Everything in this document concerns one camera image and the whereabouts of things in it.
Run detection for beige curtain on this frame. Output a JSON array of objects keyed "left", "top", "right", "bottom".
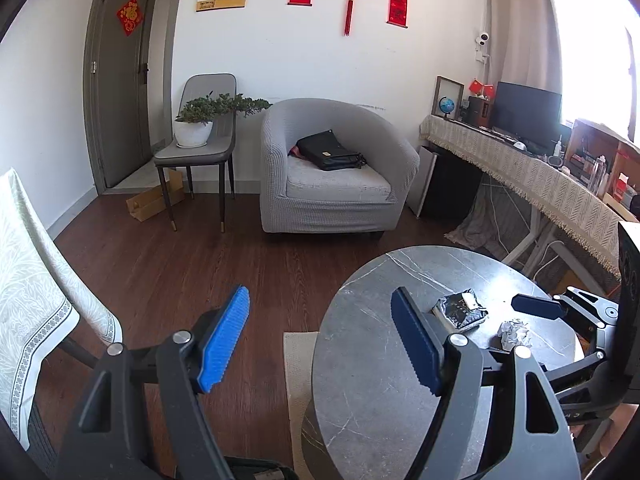
[{"left": 488, "top": 0, "right": 562, "bottom": 93}]

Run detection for black table leg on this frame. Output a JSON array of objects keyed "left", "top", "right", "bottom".
[{"left": 58, "top": 336, "right": 99, "bottom": 370}]

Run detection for black silver foil bag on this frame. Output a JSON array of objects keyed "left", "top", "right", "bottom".
[{"left": 432, "top": 288, "right": 488, "bottom": 333}]

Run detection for cardboard box on floor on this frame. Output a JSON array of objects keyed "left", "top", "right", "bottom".
[{"left": 126, "top": 169, "right": 186, "bottom": 222}]

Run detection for grey armchair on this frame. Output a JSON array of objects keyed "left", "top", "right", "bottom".
[{"left": 259, "top": 99, "right": 420, "bottom": 233}]

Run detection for small red flags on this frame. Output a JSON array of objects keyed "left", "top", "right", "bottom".
[{"left": 469, "top": 79, "right": 496, "bottom": 101}]

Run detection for silver black computer case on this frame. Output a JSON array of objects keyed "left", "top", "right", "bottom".
[{"left": 407, "top": 143, "right": 483, "bottom": 224}]

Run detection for beige rug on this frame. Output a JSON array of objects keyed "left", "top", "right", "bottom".
[{"left": 283, "top": 332, "right": 334, "bottom": 479}]

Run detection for small blue globe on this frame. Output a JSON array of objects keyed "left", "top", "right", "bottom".
[{"left": 438, "top": 96, "right": 456, "bottom": 119}]

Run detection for dark brown speaker box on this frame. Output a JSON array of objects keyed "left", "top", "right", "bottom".
[{"left": 464, "top": 96, "right": 492, "bottom": 128}]

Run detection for grey dining chair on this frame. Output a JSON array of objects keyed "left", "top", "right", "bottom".
[{"left": 153, "top": 73, "right": 236, "bottom": 233}]

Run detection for beige fringed desk cloth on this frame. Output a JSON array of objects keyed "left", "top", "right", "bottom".
[{"left": 420, "top": 115, "right": 623, "bottom": 276}]

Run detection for potted bonsai white pot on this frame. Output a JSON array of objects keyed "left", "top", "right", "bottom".
[{"left": 174, "top": 92, "right": 271, "bottom": 148}]

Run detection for black handbag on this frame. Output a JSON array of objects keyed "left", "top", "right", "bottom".
[{"left": 296, "top": 130, "right": 367, "bottom": 171}]

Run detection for black monitor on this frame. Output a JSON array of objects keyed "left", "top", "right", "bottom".
[{"left": 490, "top": 81, "right": 562, "bottom": 151}]

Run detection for grey door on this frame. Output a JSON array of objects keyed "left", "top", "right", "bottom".
[{"left": 82, "top": 0, "right": 155, "bottom": 194}]

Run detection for red scroll right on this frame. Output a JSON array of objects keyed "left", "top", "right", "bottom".
[{"left": 387, "top": 0, "right": 409, "bottom": 28}]

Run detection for wooden shelf organizer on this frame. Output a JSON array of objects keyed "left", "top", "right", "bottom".
[{"left": 564, "top": 119, "right": 639, "bottom": 221}]

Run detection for red fu door sticker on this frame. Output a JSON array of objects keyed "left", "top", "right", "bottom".
[{"left": 116, "top": 0, "right": 144, "bottom": 36}]

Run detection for picture frame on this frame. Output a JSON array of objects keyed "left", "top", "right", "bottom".
[{"left": 432, "top": 75, "right": 464, "bottom": 119}]

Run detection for white security camera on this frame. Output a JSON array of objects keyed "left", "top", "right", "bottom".
[{"left": 475, "top": 32, "right": 490, "bottom": 64}]

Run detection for white paper ball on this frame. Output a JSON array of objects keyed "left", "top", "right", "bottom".
[{"left": 498, "top": 318, "right": 530, "bottom": 352}]

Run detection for round grey marble table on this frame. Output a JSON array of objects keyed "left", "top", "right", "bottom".
[{"left": 299, "top": 244, "right": 586, "bottom": 480}]

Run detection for white patterned tablecloth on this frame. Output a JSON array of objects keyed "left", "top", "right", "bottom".
[{"left": 0, "top": 169, "right": 124, "bottom": 450}]

